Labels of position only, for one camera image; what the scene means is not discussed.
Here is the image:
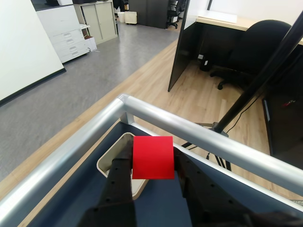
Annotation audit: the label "red cube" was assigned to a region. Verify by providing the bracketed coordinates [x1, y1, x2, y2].
[132, 136, 176, 180]

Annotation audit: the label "black power adapter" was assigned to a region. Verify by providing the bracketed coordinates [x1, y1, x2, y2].
[197, 53, 211, 72]

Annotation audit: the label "small white pedestal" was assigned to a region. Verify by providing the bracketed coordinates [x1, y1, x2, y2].
[124, 10, 138, 25]

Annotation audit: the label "beige metal cabinet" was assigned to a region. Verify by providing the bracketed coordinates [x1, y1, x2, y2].
[73, 0, 118, 46]

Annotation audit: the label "black mesh office chair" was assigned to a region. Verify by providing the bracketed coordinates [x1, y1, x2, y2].
[165, 0, 187, 29]

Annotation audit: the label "black low cabinets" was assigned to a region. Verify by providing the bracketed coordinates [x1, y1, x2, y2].
[129, 0, 170, 29]

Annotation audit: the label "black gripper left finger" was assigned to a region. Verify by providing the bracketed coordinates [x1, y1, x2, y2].
[78, 139, 138, 227]

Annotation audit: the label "black tripod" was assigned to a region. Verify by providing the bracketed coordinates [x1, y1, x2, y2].
[182, 9, 303, 171]

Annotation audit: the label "dark side cabinet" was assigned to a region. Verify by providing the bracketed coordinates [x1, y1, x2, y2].
[261, 44, 303, 164]

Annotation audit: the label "wood top black desk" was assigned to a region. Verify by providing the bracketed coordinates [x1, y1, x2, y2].
[167, 15, 303, 93]

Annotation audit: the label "white drawer printer unit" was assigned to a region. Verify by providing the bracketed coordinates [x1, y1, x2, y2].
[36, 4, 98, 64]

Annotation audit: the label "silver aluminium frame rail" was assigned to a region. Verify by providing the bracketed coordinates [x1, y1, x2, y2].
[0, 93, 303, 227]

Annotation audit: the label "beige box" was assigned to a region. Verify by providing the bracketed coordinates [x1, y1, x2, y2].
[96, 132, 150, 201]

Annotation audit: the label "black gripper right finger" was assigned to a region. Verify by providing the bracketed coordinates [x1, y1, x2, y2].
[172, 146, 259, 227]

